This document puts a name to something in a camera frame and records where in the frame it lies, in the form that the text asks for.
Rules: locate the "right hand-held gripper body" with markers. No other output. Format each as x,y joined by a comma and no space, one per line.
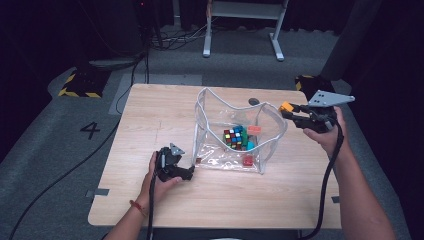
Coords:
321,120

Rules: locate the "white metal desk frame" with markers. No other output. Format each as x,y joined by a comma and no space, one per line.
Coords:
246,10

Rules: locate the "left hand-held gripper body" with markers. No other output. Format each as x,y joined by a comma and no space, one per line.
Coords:
166,166

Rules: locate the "grey stand column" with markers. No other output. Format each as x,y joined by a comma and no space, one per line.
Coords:
353,36

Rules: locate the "grey round table grommet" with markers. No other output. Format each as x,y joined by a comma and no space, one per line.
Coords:
254,101

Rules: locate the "salmon toy block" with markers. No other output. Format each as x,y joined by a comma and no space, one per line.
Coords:
254,130

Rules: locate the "multicoloured puzzle cube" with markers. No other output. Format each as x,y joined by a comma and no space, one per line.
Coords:
232,139

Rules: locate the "grey tape piece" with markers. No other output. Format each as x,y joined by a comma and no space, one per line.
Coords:
98,192
335,199

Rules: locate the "black yellow striped base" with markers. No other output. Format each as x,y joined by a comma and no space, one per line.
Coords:
85,83
310,85

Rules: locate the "person's right hand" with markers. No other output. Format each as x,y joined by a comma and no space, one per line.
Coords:
331,141

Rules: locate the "yellow toy block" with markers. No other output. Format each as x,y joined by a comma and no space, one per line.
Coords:
286,107

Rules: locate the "dark stand with flat base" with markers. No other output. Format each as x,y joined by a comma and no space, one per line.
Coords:
113,63

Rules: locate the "red toy block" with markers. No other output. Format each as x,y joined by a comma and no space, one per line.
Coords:
247,161

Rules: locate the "green toy block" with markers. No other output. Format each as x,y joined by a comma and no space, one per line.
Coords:
245,137

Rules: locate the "person's left hand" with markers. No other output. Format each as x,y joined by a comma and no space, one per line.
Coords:
151,190

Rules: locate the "teal blue toy block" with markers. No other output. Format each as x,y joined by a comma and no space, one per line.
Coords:
238,128

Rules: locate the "clear plastic bag white trim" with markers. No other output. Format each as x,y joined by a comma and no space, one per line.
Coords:
216,106

